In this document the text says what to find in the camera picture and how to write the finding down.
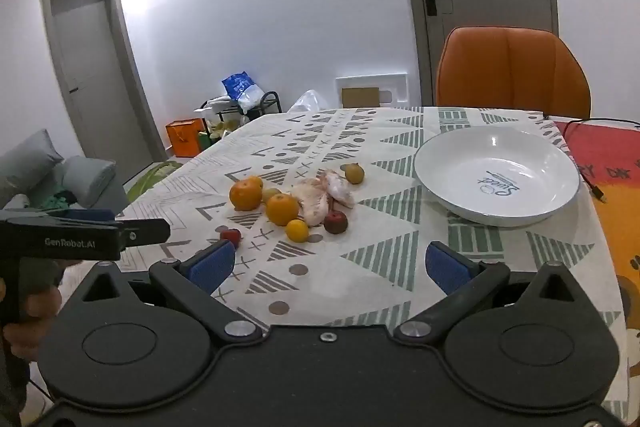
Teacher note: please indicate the brownish green fruit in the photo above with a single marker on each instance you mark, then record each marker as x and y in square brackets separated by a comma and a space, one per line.
[354, 173]

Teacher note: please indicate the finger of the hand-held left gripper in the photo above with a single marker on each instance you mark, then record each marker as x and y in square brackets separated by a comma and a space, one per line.
[145, 234]

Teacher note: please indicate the yellow green slippers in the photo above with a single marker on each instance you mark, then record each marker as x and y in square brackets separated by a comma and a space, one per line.
[220, 131]

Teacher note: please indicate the brown cardboard sheet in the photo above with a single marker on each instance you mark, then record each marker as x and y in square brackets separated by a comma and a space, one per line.
[360, 97]

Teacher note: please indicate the black metal rack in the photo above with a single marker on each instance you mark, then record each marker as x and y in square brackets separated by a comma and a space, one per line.
[273, 99]

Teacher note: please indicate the clear plastic bag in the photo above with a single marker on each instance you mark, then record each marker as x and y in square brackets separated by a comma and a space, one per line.
[307, 102]

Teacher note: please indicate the small orange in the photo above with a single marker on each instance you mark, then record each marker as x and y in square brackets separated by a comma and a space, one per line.
[296, 230]

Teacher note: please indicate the white round plate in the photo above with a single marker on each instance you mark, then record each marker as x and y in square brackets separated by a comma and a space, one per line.
[500, 167]

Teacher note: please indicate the orange box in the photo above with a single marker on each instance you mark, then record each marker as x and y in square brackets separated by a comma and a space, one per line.
[185, 139]

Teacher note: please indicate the grey sofa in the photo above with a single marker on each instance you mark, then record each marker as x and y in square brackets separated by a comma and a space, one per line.
[30, 157]

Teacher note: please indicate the green patterned rug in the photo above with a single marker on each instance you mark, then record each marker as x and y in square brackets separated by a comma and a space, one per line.
[150, 179]

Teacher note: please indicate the plain grey door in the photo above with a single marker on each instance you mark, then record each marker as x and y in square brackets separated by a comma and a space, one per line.
[95, 72]

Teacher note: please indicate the small bright red fruit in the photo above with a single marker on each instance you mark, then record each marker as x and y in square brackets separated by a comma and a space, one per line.
[231, 235]

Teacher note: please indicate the dark red fruit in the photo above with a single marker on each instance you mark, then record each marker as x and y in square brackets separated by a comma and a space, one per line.
[335, 222]

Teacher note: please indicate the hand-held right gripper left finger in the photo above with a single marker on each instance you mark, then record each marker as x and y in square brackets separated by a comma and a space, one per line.
[212, 264]

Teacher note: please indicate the large orange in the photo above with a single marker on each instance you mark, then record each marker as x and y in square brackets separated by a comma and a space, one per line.
[245, 194]
[282, 209]

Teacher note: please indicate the red orange printed mat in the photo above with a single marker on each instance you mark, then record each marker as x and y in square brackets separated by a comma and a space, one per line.
[615, 217]

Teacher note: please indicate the blue plastic bag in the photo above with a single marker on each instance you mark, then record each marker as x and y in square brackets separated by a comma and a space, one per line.
[240, 87]

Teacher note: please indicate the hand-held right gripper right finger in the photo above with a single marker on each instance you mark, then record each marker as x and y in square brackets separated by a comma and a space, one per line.
[446, 268]

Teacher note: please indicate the person's left hand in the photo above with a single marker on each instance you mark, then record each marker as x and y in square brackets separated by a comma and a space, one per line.
[37, 307]

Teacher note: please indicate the small green fruit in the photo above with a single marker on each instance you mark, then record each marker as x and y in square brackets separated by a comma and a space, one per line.
[271, 194]

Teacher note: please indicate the orange chair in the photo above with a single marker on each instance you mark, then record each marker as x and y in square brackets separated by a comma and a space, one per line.
[510, 72]

